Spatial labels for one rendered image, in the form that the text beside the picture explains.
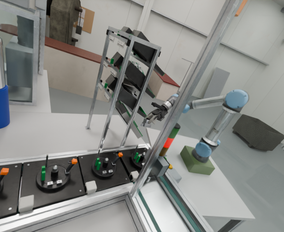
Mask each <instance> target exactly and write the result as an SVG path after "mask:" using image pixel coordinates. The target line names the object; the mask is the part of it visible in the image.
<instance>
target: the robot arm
mask: <svg viewBox="0 0 284 232"><path fill-rule="evenodd" d="M177 97H178V95H177V94H173V95H172V96H171V97H170V98H169V99H168V100H167V101H165V102H164V103H163V104H162V105H161V106H160V105H158V104H157V103H156V102H152V103H151V105H152V106H153V107H157V108H158V109H155V110H154V111H152V112H150V113H149V114H148V116H147V117H146V118H150V120H149V121H148V124H150V123H151V122H152V123H153V124H156V120H159V121H162V120H163V119H164V118H165V117H164V116H165V115H166V114H167V113H168V110H169V109H170V108H171V107H173V105H174V103H175V101H176V99H177Z"/></svg>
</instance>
